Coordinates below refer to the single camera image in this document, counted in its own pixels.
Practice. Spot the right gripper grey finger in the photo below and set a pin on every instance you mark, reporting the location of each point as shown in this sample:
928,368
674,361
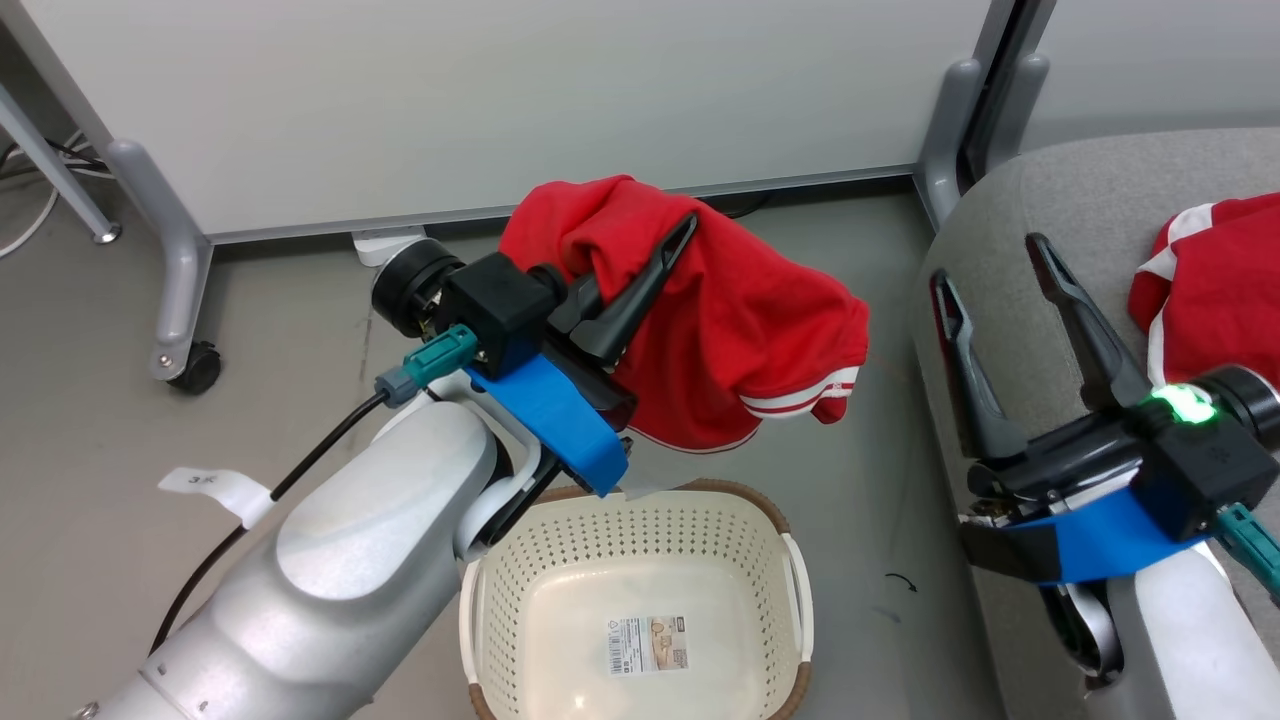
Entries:
1085,330
972,390

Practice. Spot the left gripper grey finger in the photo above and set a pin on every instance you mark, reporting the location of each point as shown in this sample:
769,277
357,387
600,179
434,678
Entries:
640,295
587,300

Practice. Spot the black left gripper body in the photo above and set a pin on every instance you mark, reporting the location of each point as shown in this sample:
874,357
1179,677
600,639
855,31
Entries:
590,385

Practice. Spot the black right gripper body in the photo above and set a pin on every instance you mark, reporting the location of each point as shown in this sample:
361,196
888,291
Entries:
1060,465

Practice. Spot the red shirt with white stripes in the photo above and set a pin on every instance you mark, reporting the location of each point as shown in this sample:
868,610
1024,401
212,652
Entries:
740,330

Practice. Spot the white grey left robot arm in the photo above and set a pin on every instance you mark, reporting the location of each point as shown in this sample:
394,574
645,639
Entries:
340,560

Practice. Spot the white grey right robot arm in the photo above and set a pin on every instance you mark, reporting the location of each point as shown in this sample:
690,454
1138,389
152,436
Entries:
1190,640

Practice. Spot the grey fabric sofa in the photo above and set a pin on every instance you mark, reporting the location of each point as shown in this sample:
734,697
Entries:
1080,200

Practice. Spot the red and white garment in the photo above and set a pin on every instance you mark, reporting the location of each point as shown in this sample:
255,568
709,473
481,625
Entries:
1215,290

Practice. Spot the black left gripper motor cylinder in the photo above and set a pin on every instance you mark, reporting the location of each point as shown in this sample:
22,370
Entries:
408,285

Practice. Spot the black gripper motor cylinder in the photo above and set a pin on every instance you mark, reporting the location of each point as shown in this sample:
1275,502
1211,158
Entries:
1252,400
408,285

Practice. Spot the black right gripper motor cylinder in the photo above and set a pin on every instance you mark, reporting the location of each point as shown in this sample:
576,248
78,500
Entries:
1252,400

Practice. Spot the cream perforated laundry basket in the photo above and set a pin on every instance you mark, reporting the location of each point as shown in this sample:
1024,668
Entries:
640,590

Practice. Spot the large white partition panel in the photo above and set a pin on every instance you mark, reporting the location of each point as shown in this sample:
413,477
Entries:
500,100

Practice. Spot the grey partition foot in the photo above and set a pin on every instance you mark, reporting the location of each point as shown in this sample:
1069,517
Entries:
948,130
1022,95

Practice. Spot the printed basket label sticker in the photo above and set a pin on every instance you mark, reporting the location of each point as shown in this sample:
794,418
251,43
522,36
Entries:
648,644

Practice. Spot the narrow white partition panel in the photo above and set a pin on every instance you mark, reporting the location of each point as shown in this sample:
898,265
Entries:
1160,60

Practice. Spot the black caster wheel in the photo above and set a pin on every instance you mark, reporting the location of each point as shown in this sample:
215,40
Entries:
197,368

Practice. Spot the grey partition leg with caster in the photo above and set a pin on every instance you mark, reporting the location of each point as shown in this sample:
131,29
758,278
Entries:
170,260

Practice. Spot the grey metal table leg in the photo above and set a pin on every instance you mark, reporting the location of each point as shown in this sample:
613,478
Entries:
60,165

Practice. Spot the blue left camera mount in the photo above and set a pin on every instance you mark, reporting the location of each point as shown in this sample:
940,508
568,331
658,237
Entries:
560,415

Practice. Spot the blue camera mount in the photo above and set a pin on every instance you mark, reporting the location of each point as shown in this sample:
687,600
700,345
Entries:
560,415
1120,535

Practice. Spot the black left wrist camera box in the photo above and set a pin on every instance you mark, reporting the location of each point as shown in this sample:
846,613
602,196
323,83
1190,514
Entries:
497,310

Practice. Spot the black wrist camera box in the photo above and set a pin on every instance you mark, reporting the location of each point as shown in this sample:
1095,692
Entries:
1195,475
497,310

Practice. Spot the blue right camera mount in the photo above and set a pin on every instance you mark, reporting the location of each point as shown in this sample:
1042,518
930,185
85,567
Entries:
1120,535

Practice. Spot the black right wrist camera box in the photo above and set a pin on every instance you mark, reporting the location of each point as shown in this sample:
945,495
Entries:
1195,475

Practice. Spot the teal left camera connector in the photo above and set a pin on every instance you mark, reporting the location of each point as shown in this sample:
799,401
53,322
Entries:
430,362

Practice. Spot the teal camera connector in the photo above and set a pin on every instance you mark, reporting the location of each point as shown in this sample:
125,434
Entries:
430,362
1252,548

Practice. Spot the teal right camera connector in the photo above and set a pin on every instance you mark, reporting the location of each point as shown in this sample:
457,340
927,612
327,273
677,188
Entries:
1252,548

